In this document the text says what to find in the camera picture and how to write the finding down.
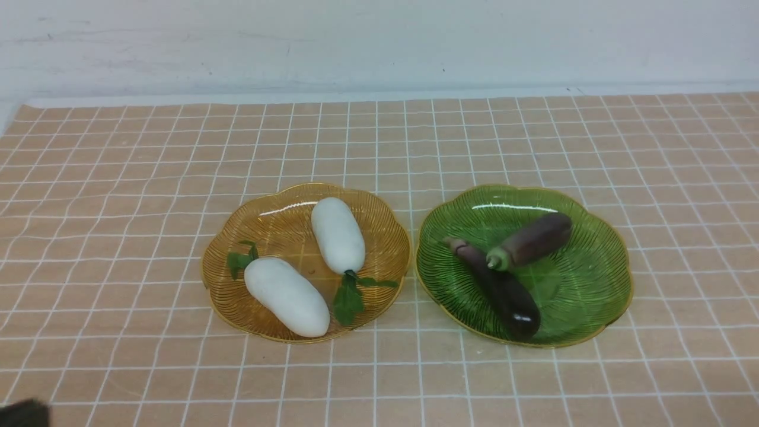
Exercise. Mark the white radish with green leaves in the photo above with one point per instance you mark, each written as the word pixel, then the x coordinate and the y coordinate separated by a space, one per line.
pixel 279 287

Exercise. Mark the light purple eggplant green stem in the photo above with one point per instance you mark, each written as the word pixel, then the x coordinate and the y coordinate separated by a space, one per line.
pixel 530 243

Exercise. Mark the dark purple eggplant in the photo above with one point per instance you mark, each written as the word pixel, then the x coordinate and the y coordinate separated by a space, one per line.
pixel 512 303

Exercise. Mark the green ribbed glass plate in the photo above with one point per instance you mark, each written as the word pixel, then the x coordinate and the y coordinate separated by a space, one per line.
pixel 580 289

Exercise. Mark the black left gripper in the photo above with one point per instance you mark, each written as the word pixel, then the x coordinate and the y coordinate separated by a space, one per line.
pixel 28 412

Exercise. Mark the amber ribbed glass plate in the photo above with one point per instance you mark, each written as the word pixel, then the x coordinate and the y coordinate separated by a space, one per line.
pixel 279 225

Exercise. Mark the checkered peach tablecloth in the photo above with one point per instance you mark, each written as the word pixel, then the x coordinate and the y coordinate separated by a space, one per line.
pixel 107 210

